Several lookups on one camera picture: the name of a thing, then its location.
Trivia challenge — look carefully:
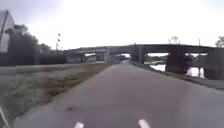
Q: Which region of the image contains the reddish grey asphalt path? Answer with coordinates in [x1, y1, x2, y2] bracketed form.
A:
[12, 59, 224, 128]

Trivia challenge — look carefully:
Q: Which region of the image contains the row of dark trees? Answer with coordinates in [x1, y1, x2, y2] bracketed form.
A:
[0, 23, 68, 67]

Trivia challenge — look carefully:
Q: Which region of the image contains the water channel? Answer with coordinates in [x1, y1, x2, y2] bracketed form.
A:
[149, 63, 206, 79]

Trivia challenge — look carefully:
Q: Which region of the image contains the robot's own part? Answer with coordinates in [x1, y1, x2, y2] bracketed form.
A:
[73, 121, 85, 128]
[137, 118, 152, 128]

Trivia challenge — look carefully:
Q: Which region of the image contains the concrete bridge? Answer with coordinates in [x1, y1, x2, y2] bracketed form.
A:
[63, 43, 224, 80]

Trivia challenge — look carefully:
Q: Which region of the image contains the grass bank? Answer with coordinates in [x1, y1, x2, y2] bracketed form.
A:
[129, 59, 224, 91]

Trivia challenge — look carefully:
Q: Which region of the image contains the pole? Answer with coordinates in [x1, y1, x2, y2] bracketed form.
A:
[56, 32, 62, 52]

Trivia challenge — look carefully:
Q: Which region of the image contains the grass verge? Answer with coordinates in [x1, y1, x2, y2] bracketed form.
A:
[0, 63, 113, 124]

